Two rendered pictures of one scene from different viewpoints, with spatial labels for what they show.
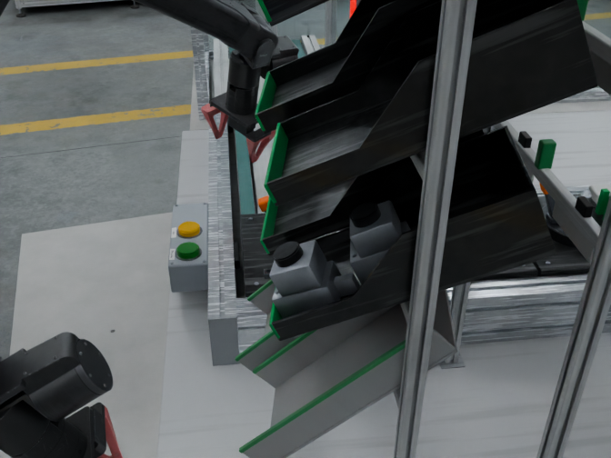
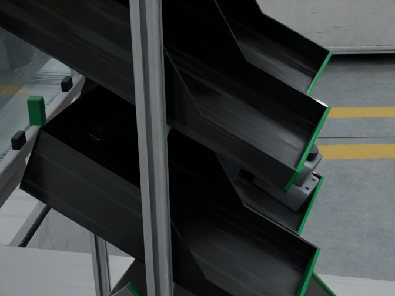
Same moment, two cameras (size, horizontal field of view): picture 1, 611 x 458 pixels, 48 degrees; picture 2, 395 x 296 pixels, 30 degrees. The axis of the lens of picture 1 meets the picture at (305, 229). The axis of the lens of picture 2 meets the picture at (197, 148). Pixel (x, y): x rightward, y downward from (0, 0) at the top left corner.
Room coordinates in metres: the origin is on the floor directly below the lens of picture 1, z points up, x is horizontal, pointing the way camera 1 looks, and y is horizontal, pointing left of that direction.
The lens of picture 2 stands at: (1.30, 0.12, 1.65)
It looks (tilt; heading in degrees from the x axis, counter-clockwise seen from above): 27 degrees down; 197
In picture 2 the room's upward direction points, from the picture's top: 1 degrees counter-clockwise
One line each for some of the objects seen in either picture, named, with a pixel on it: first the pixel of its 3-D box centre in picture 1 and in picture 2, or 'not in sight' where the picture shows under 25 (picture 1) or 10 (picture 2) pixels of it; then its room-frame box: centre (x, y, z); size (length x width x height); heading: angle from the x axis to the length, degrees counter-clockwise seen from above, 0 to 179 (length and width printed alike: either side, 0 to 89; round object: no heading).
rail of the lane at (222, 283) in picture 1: (223, 199); not in sight; (1.26, 0.18, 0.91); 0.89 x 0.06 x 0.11; 7
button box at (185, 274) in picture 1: (190, 244); not in sight; (1.07, 0.22, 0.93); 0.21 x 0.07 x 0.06; 7
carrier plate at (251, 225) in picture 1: (309, 249); not in sight; (1.01, -0.01, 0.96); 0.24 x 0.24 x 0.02; 7
